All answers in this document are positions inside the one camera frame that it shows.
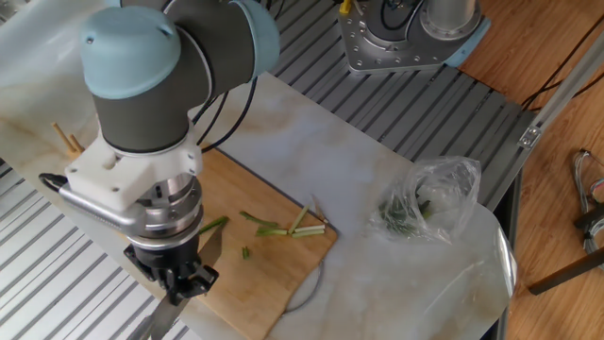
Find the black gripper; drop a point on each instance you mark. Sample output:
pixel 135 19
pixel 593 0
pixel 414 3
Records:
pixel 165 260

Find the steel cleaver knife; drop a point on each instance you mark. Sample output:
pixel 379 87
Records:
pixel 165 316

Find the green garlic stalk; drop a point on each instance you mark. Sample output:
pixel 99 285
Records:
pixel 212 225

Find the small cut green garlic bit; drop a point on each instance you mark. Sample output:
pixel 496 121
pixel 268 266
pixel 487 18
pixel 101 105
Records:
pixel 245 252

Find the cut green garlic leaf piece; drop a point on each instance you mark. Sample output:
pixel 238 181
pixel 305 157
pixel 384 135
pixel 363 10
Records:
pixel 257 219

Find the chopped green garlic leaves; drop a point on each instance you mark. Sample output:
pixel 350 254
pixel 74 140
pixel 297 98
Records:
pixel 396 217

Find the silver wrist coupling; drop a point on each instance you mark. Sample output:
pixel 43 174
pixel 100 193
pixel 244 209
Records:
pixel 170 212

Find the wooden peg dish rack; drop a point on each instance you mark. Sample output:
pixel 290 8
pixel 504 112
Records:
pixel 75 144

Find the clear plastic bag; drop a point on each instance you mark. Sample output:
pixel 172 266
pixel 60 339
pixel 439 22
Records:
pixel 453 189

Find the yellow plastic piece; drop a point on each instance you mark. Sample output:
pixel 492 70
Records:
pixel 345 5

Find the black metal bar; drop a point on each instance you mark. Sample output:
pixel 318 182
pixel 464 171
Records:
pixel 590 217
pixel 566 271

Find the silver wrist camera bar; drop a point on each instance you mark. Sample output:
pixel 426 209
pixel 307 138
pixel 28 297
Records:
pixel 94 210

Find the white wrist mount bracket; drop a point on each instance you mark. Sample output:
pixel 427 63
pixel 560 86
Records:
pixel 122 179

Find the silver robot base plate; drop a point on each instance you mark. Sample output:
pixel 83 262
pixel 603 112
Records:
pixel 368 52

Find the aluminium frame post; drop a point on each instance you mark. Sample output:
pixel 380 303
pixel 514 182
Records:
pixel 561 92

